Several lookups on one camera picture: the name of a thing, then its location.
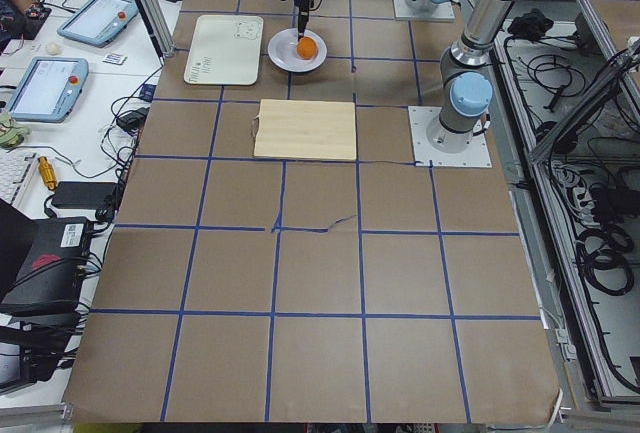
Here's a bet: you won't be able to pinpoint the orange fruit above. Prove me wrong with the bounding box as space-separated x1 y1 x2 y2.
296 36 318 60

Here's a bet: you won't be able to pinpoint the white round plate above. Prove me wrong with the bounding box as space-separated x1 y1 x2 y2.
267 28 327 73

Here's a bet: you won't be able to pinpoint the cream bear tray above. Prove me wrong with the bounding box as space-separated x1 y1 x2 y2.
183 15 264 86

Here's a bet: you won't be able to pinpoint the bamboo cutting board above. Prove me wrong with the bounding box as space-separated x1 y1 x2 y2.
253 99 357 161

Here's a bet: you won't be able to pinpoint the upper blue teach pendant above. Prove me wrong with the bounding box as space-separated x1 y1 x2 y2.
57 0 138 47

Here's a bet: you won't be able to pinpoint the blue teach pendant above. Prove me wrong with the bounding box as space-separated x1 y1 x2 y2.
57 0 138 47
7 57 89 123

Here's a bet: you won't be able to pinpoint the lower blue teach pendant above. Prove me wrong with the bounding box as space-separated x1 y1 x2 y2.
7 57 89 123

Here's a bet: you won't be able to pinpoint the black flat power brick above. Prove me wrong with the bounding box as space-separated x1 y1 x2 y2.
51 181 116 209

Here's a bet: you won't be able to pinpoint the gold cylinder tool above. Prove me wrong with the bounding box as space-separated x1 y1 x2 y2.
38 156 58 191

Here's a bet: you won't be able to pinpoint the white keyboard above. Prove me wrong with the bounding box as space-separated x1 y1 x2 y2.
0 150 37 207

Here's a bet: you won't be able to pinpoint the black electronics box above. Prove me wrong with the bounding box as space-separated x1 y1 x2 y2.
1 216 93 317

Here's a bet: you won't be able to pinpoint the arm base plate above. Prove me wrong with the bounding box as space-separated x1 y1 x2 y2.
408 106 492 168
393 0 455 22

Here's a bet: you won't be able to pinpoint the aluminium frame post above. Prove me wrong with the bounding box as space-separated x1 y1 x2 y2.
134 0 175 59

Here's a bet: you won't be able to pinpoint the black floor cable coils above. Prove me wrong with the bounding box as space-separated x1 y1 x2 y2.
569 180 640 299

